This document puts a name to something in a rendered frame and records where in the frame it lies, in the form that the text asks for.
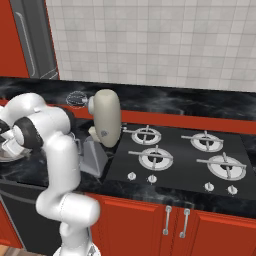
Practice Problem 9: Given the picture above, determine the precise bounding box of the black dishwasher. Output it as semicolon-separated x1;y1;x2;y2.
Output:
0;179;65;256

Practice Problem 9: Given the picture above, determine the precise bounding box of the red cupboard door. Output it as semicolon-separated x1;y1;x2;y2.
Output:
83;192;168;256
173;208;256;256

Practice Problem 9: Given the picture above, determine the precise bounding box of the black gas hob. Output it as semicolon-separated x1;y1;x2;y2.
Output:
102;123;256;202

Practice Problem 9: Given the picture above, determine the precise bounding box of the red tall cupboard panel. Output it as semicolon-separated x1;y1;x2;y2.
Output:
0;0;30;79

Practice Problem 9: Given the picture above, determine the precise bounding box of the dark round wire stand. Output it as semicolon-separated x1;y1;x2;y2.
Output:
65;90;89;110

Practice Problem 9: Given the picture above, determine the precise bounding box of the silver cupboard door handle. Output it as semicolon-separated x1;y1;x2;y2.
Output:
179;208;191;239
162;205;173;236

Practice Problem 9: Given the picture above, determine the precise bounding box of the grey fridge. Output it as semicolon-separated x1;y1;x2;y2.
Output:
9;0;61;81

